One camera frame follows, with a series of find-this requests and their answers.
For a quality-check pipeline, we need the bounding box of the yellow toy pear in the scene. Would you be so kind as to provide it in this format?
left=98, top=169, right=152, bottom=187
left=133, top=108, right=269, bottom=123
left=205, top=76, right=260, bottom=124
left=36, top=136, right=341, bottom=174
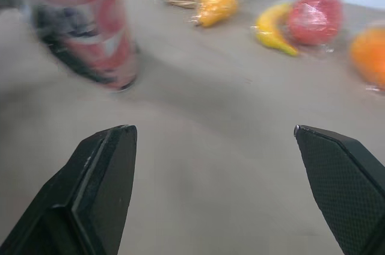
left=195, top=0, right=239, bottom=28

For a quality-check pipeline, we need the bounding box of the red toy apple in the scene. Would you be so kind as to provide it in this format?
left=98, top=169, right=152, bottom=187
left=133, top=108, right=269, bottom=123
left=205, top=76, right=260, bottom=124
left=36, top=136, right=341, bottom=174
left=286, top=0, right=345, bottom=46

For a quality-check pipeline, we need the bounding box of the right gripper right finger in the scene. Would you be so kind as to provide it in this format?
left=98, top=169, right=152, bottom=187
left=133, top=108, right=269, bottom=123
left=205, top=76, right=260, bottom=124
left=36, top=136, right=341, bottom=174
left=293, top=124, right=385, bottom=255

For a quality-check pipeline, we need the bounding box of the yellow toy banana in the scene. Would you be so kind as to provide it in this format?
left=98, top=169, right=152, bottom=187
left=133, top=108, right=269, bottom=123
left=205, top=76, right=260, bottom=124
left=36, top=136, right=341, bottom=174
left=254, top=2, right=299, bottom=57

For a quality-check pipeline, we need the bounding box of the orange toy fruit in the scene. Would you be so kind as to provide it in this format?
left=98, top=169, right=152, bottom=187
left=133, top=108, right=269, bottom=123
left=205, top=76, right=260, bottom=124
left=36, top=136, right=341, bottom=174
left=348, top=27, right=385, bottom=91

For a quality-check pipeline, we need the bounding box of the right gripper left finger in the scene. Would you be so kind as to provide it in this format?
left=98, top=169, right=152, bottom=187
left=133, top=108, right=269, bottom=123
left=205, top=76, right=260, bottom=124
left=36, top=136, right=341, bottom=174
left=0, top=124, right=138, bottom=255

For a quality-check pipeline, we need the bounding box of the red patterned shuttlecock tube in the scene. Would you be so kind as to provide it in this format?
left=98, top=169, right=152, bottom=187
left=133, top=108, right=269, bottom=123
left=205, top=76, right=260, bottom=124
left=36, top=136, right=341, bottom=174
left=11, top=0, right=140, bottom=93

